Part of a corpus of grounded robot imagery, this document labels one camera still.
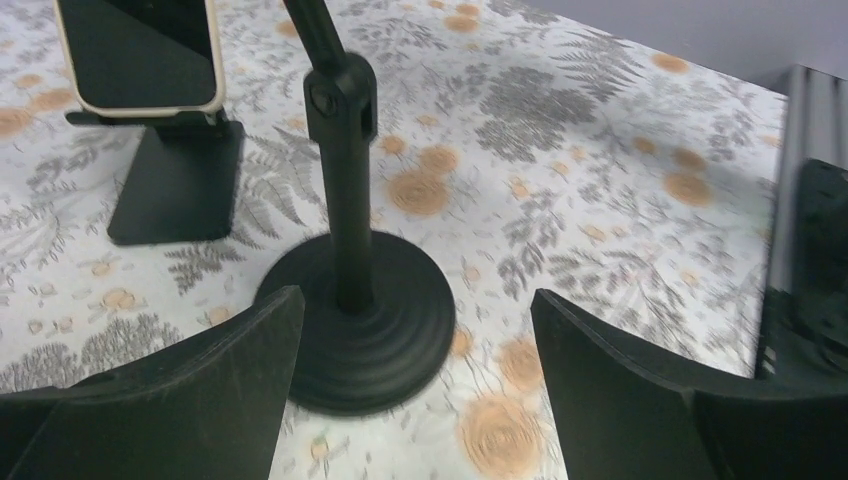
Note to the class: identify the floral table mat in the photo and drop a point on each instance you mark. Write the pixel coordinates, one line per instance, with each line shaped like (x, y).
(519, 149)

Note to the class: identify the black folding phone stand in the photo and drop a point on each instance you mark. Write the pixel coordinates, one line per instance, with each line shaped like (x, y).
(181, 185)

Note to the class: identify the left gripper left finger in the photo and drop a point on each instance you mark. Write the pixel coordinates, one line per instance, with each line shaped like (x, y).
(207, 407)

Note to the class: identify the black round-base phone stand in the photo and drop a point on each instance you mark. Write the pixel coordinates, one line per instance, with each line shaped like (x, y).
(379, 313)

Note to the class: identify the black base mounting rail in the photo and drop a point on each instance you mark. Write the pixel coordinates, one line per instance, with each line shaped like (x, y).
(803, 327)

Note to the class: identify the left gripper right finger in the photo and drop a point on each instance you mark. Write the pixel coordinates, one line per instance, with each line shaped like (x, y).
(625, 408)

